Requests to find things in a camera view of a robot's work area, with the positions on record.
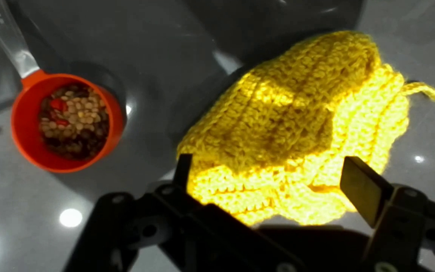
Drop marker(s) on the red tomato toy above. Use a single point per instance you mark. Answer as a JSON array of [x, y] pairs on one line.
[[22, 130]]

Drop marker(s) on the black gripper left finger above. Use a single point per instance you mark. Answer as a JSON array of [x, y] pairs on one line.
[[181, 174]]

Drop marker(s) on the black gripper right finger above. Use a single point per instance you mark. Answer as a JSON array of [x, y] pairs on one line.
[[365, 189]]

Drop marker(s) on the small dried beans portion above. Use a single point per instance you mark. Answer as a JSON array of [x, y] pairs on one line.
[[74, 123]]

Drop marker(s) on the yellow banana peel toy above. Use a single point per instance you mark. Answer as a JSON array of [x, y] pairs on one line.
[[287, 126]]

